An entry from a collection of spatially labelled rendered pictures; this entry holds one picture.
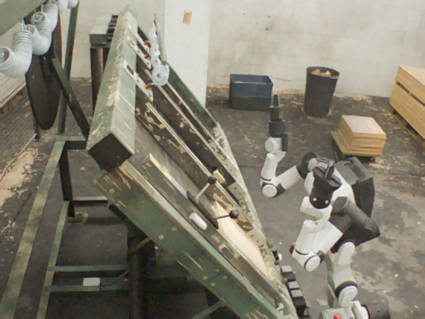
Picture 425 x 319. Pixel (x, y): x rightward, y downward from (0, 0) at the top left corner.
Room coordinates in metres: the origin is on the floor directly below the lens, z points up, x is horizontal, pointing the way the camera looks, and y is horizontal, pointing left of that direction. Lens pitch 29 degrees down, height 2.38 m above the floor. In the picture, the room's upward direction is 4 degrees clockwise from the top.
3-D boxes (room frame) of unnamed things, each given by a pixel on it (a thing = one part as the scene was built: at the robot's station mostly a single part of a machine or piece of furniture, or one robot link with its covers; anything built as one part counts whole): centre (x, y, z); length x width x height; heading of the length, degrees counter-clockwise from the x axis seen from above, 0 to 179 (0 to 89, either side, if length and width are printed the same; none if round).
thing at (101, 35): (2.81, 0.78, 1.38); 0.70 x 0.15 x 0.85; 11
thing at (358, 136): (4.79, -1.78, 0.20); 0.61 x 0.53 x 0.40; 3
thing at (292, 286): (1.67, -0.46, 0.69); 0.50 x 0.14 x 0.24; 11
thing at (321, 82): (6.07, -1.53, 0.33); 0.52 x 0.51 x 0.65; 3
